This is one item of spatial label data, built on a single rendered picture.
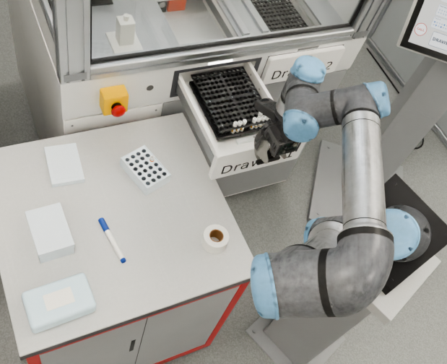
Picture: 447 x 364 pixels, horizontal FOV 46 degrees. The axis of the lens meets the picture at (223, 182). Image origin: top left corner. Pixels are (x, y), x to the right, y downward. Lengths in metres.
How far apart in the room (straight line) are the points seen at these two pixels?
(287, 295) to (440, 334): 1.70
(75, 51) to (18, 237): 0.48
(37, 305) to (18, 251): 0.17
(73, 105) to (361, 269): 0.96
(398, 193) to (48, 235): 0.92
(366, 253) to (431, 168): 2.16
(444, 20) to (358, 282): 1.24
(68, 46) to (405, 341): 1.79
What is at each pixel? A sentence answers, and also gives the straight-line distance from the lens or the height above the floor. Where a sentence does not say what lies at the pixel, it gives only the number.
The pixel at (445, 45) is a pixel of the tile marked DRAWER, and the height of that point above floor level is 1.00.
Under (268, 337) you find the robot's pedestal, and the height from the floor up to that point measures 0.02.
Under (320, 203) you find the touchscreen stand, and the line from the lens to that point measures 2.53.
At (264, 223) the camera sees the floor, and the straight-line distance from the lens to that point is 2.41.
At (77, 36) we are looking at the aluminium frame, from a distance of 1.35.
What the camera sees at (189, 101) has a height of 0.89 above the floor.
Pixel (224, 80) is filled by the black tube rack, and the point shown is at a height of 0.90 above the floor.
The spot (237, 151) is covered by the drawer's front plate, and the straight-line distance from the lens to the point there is 1.39.
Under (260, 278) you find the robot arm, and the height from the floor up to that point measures 1.20.
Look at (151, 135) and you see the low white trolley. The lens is 1.59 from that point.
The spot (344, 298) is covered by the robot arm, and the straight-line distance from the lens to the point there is 0.88.
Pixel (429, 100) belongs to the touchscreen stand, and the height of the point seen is 0.70.
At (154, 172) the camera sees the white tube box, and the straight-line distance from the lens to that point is 1.49.
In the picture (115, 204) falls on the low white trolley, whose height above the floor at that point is 0.76.
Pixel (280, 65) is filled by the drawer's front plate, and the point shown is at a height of 0.90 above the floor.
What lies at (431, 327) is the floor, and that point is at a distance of 2.53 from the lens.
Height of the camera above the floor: 2.00
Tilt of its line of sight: 54 degrees down
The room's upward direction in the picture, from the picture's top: 21 degrees clockwise
